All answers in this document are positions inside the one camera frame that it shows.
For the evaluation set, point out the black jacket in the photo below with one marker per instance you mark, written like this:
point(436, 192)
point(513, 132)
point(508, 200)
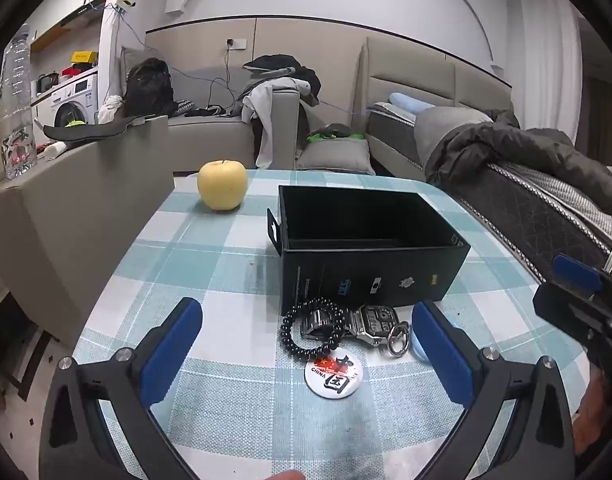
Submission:
point(286, 67)

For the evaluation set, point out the silver digital wristwatch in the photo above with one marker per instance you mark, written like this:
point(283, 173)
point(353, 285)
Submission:
point(377, 320)

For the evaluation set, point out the white grey garment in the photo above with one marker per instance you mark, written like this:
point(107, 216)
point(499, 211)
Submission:
point(263, 115)

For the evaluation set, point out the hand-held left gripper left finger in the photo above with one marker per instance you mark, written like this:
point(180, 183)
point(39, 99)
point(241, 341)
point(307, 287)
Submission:
point(170, 352)

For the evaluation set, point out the black flat tray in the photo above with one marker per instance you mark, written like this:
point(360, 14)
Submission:
point(90, 130)

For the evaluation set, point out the teal checked tablecloth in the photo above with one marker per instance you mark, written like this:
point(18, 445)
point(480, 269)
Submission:
point(225, 270)

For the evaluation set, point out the yellow box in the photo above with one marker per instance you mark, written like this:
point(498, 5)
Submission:
point(83, 56)

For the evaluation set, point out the yellow apple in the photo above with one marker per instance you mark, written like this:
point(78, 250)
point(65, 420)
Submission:
point(222, 185)

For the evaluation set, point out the beige upholstered bed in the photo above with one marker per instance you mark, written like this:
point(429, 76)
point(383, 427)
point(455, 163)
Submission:
point(411, 80)

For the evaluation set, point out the white cloth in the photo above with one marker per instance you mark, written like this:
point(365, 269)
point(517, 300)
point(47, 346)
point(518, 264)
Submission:
point(110, 107)

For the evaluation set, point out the dark grey puffer jacket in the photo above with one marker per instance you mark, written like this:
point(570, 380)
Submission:
point(526, 155)

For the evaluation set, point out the light blue pillow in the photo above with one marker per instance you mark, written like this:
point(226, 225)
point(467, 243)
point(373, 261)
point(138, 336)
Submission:
point(411, 101)

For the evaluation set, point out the black cardboard box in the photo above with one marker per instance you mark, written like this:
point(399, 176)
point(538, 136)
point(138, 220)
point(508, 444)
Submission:
point(366, 272)

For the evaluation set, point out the person's left hand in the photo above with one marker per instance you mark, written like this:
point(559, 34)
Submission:
point(288, 475)

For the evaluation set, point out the grey upholstered sofa section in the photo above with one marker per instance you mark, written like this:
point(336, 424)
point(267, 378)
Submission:
point(85, 200)

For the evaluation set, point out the grey blanket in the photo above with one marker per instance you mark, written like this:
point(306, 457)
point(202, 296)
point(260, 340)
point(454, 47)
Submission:
point(446, 125)

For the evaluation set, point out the person's right hand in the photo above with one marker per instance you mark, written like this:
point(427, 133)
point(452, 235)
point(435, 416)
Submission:
point(597, 415)

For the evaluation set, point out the green black cloth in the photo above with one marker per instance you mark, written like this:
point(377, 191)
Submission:
point(336, 133)

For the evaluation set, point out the black backpack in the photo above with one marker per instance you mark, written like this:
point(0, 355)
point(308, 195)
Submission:
point(148, 87)

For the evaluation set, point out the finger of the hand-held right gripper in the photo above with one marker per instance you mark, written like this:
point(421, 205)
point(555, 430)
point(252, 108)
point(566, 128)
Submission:
point(566, 307)
point(577, 269)

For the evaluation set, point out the grey sofa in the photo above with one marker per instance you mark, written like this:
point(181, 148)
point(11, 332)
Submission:
point(210, 135)

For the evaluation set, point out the grey pillow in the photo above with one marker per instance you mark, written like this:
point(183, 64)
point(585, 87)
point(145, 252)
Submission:
point(333, 155)

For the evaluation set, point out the white round badge red print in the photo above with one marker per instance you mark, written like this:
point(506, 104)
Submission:
point(331, 381)

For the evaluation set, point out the white washing machine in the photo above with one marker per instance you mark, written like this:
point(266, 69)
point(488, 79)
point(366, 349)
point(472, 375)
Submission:
point(75, 100)

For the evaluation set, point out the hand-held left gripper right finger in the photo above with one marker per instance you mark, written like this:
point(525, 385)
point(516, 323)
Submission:
point(442, 357)

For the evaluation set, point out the wall socket with charger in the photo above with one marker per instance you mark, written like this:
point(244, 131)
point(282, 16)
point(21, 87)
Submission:
point(235, 43)

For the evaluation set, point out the clear plastic water bottle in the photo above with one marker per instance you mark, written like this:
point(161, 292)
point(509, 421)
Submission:
point(18, 110)

